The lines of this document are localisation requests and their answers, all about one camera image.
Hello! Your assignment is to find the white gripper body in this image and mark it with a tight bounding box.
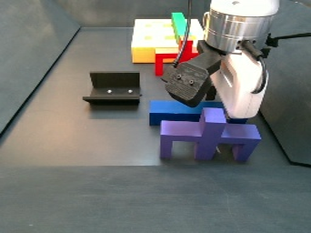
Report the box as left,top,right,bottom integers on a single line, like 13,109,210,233
210,52,264,118

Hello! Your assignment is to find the blue rectangular block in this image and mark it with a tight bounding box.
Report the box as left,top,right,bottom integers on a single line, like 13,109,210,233
148,100,250,127

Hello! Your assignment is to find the yellow slotted board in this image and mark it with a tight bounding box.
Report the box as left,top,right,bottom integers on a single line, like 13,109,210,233
130,18,206,65

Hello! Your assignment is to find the red three-legged block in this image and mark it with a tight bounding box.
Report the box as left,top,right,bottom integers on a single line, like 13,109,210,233
155,40,198,76

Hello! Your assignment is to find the purple three-legged block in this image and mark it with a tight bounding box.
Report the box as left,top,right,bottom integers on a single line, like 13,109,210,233
160,107,262,162

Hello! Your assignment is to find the green rectangular block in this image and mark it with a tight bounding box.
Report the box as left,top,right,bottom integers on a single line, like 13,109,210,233
171,12,187,45

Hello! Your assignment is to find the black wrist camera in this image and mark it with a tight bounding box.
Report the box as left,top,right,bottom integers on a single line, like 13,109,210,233
162,40,222,107

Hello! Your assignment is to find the black cable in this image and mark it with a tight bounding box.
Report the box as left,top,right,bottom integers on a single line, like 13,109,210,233
172,0,195,68

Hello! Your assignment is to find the black angle bracket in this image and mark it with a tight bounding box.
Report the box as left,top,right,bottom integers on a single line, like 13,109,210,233
83,71,142,105

